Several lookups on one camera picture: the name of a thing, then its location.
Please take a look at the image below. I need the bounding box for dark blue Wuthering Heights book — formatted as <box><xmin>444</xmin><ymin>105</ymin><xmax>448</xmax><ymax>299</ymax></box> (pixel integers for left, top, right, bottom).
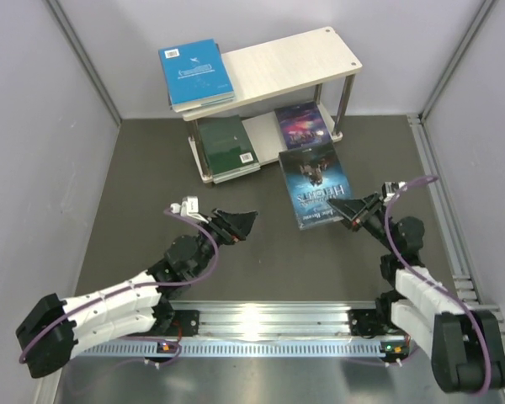
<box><xmin>279</xmin><ymin>142</ymin><xmax>353</xmax><ymax>230</ymax></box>

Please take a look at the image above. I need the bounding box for purple galaxy cover book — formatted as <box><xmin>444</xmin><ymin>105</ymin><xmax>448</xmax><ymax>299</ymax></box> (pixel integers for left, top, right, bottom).
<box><xmin>274</xmin><ymin>101</ymin><xmax>331</xmax><ymax>150</ymax></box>

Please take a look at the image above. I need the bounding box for black glossy book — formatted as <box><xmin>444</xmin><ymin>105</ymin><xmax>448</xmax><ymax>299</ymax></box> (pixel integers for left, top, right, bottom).
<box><xmin>160</xmin><ymin>39</ymin><xmax>220</xmax><ymax>111</ymax></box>

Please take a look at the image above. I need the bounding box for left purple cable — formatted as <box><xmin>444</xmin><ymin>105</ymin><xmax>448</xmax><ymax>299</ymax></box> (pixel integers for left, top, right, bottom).
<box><xmin>18</xmin><ymin>207</ymin><xmax>220</xmax><ymax>365</ymax></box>

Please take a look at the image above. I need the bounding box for bright blue book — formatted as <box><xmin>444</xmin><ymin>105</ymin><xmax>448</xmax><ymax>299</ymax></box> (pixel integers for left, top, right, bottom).
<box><xmin>158</xmin><ymin>39</ymin><xmax>235</xmax><ymax>113</ymax></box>

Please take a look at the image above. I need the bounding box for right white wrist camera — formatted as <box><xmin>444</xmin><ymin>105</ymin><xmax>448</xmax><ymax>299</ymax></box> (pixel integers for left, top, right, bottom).
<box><xmin>382</xmin><ymin>182</ymin><xmax>406</xmax><ymax>205</ymax></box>

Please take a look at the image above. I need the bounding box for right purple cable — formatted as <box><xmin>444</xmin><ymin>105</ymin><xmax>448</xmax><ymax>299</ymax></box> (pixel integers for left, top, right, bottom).
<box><xmin>382</xmin><ymin>175</ymin><xmax>496</xmax><ymax>396</ymax></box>

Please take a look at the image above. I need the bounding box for aluminium front rail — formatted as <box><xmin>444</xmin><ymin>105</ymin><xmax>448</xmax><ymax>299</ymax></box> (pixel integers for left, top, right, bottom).
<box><xmin>50</xmin><ymin>299</ymin><xmax>505</xmax><ymax>342</ymax></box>

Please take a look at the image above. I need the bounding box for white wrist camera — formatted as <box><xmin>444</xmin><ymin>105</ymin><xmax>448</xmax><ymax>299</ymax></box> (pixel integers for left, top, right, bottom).
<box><xmin>169</xmin><ymin>196</ymin><xmax>205</xmax><ymax>222</ymax></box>
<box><xmin>382</xmin><ymin>182</ymin><xmax>406</xmax><ymax>205</ymax></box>

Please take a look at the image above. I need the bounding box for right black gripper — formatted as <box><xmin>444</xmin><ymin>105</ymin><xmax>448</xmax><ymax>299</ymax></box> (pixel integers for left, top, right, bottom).
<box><xmin>327</xmin><ymin>191</ymin><xmax>399</xmax><ymax>253</ymax></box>

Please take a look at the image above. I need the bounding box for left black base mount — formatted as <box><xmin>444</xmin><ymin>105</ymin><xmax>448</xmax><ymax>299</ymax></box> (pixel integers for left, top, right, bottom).
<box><xmin>164</xmin><ymin>310</ymin><xmax>200</xmax><ymax>338</ymax></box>

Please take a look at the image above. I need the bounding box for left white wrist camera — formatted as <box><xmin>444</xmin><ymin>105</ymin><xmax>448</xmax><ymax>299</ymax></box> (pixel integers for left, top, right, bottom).
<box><xmin>169</xmin><ymin>196</ymin><xmax>205</xmax><ymax>222</ymax></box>

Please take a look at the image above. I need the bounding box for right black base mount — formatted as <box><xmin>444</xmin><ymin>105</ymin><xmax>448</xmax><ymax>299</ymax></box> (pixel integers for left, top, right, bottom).
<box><xmin>348</xmin><ymin>309</ymin><xmax>386</xmax><ymax>339</ymax></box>

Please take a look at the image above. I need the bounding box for dark green book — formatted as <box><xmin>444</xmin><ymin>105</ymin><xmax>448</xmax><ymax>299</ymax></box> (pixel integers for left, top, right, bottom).
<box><xmin>199</xmin><ymin>115</ymin><xmax>260</xmax><ymax>177</ymax></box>

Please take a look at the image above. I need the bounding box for pale grey-green book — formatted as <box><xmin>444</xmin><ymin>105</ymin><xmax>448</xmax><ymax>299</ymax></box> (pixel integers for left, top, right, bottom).
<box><xmin>212</xmin><ymin>163</ymin><xmax>261</xmax><ymax>184</ymax></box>

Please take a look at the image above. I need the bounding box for slotted cable duct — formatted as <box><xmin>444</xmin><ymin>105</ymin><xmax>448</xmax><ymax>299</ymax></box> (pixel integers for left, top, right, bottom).
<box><xmin>79</xmin><ymin>338</ymin><xmax>406</xmax><ymax>359</ymax></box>

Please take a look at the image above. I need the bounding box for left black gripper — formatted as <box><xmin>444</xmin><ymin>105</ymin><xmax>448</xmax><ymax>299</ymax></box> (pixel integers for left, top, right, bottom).
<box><xmin>190</xmin><ymin>208</ymin><xmax>258</xmax><ymax>278</ymax></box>

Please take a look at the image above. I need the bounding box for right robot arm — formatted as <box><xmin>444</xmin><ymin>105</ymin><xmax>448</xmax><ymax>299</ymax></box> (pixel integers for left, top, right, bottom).
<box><xmin>328</xmin><ymin>193</ymin><xmax>505</xmax><ymax>393</ymax></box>

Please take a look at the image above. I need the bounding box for white two-tier shelf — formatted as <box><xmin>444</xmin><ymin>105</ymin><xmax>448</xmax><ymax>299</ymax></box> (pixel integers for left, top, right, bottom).
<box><xmin>182</xmin><ymin>26</ymin><xmax>363</xmax><ymax>184</ymax></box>

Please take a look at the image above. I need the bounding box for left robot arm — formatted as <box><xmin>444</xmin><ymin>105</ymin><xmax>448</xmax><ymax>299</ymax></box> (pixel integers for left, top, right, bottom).
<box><xmin>15</xmin><ymin>197</ymin><xmax>258</xmax><ymax>379</ymax></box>

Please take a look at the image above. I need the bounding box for purple cable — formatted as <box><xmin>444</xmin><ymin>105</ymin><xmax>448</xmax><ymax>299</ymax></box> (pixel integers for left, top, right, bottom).
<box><xmin>382</xmin><ymin>175</ymin><xmax>496</xmax><ymax>396</ymax></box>
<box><xmin>18</xmin><ymin>207</ymin><xmax>220</xmax><ymax>365</ymax></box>

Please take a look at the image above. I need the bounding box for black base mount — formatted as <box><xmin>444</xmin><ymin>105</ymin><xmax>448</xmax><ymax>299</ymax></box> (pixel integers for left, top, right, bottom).
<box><xmin>348</xmin><ymin>309</ymin><xmax>386</xmax><ymax>339</ymax></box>
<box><xmin>164</xmin><ymin>310</ymin><xmax>200</xmax><ymax>338</ymax></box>

